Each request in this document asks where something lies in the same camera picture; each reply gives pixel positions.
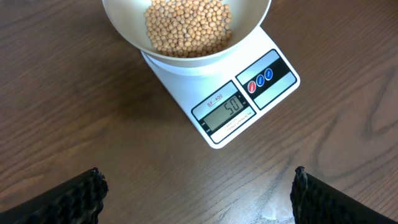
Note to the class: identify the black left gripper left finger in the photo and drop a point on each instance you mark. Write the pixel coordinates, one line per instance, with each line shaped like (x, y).
(76, 201)

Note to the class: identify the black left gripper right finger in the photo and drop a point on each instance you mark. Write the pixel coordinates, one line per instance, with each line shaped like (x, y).
(315, 202)

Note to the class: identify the white digital kitchen scale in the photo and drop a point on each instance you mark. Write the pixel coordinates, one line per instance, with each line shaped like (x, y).
(224, 98)

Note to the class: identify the soybeans in bowl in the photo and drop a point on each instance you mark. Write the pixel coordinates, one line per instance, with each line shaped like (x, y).
(188, 28)

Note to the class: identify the cream ceramic bowl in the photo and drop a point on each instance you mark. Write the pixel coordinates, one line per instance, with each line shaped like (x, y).
(127, 17)

